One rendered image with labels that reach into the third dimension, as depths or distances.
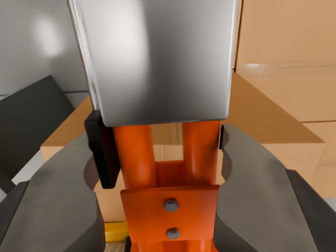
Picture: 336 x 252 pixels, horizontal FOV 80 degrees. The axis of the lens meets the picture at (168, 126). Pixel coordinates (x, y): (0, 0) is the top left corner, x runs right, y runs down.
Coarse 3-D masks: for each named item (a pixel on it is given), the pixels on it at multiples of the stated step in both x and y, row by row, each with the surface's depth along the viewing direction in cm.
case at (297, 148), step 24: (240, 96) 44; (264, 96) 44; (72, 120) 34; (240, 120) 34; (264, 120) 34; (288, 120) 34; (48, 144) 28; (168, 144) 28; (264, 144) 28; (288, 144) 28; (312, 144) 28; (120, 168) 30; (288, 168) 30; (312, 168) 30; (96, 192) 32; (120, 216) 35
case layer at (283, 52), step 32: (256, 0) 54; (288, 0) 54; (320, 0) 54; (256, 32) 58; (288, 32) 58; (320, 32) 58; (256, 64) 62; (288, 64) 62; (320, 64) 62; (288, 96) 67; (320, 96) 68; (320, 128) 73; (320, 160) 81; (320, 192) 89
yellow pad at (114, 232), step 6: (114, 222) 35; (120, 222) 35; (108, 228) 34; (114, 228) 34; (120, 228) 34; (126, 228) 34; (108, 234) 34; (114, 234) 34; (120, 234) 34; (126, 234) 34; (108, 240) 34; (114, 240) 34; (120, 240) 35
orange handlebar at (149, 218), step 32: (128, 128) 11; (192, 128) 11; (128, 160) 12; (192, 160) 12; (128, 192) 12; (160, 192) 12; (192, 192) 12; (128, 224) 14; (160, 224) 14; (192, 224) 14
